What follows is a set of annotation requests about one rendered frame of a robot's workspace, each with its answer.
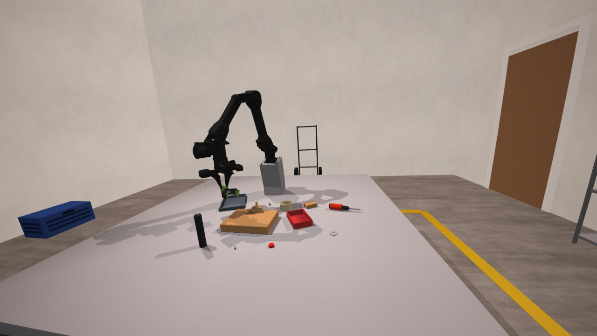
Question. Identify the black cylinder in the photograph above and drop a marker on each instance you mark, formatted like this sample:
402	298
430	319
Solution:
200	230

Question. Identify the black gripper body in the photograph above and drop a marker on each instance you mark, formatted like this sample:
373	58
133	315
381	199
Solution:
207	173

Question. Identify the red open tray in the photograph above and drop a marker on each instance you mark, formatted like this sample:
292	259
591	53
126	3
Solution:
299	218

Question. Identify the light wooden board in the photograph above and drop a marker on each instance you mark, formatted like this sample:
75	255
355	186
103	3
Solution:
246	221

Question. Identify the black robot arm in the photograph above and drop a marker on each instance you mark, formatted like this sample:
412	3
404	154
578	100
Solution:
220	130

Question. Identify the red-handled screwdriver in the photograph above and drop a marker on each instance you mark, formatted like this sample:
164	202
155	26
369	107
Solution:
340	207

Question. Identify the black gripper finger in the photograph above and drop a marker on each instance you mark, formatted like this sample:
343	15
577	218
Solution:
217	178
227	178

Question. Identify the beige ring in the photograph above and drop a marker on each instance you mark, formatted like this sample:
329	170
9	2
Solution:
286	205

